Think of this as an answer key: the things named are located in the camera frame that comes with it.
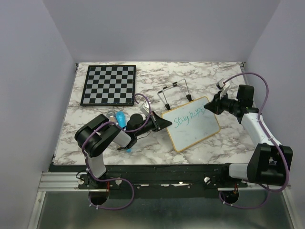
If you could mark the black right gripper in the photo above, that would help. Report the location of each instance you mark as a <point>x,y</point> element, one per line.
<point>215,106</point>

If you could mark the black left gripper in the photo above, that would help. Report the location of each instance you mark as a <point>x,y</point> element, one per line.
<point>158,122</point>

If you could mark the yellow framed whiteboard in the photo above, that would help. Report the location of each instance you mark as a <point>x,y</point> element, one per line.
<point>191,124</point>

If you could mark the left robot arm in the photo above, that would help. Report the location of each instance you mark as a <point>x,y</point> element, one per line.
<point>94,137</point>

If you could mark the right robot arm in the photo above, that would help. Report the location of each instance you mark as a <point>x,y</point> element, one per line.
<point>270,161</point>

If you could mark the blue toy microphone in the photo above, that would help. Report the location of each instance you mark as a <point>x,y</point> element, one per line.
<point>120,116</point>

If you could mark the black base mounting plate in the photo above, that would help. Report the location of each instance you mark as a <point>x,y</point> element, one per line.
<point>148,181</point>

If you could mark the black white chessboard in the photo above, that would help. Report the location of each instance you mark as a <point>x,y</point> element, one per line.
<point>109,85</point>

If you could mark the wire whiteboard stand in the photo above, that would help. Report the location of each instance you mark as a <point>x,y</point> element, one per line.
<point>173,89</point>

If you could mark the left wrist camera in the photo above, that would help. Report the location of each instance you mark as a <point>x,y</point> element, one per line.
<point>145,108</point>

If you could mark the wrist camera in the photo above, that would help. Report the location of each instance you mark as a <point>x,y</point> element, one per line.
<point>222,86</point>
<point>145,108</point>

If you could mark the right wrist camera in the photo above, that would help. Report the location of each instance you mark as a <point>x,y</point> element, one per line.
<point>222,86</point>

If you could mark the aluminium rail frame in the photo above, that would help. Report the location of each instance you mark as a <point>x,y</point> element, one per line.
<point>65,206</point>

